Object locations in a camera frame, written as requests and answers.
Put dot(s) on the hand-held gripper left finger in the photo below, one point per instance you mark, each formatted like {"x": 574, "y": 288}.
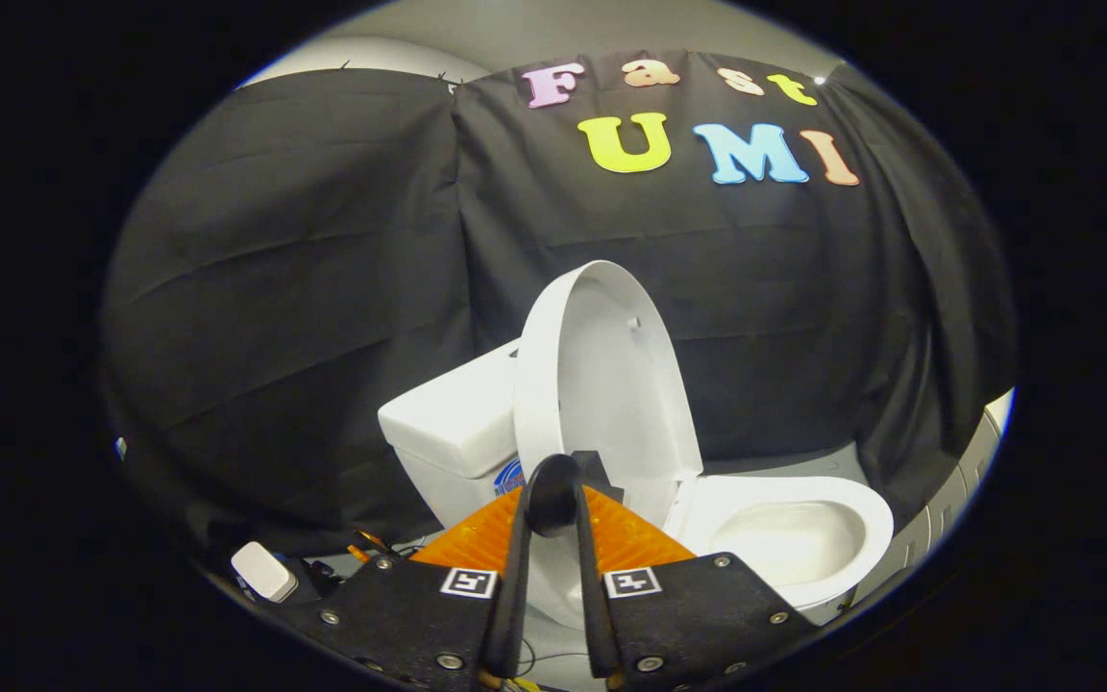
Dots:
{"x": 510, "y": 596}

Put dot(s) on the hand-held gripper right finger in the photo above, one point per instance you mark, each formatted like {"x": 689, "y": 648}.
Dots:
{"x": 592, "y": 605}

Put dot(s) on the white toilet lid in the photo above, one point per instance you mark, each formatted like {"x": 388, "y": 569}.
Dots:
{"x": 602, "y": 384}

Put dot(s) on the white toilet bowl with seat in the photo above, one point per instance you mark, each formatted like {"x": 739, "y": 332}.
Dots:
{"x": 784, "y": 500}

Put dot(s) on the small white device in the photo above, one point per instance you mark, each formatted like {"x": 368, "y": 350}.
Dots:
{"x": 265, "y": 572}

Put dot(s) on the black backdrop cloth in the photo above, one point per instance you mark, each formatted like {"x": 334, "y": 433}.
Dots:
{"x": 323, "y": 288}

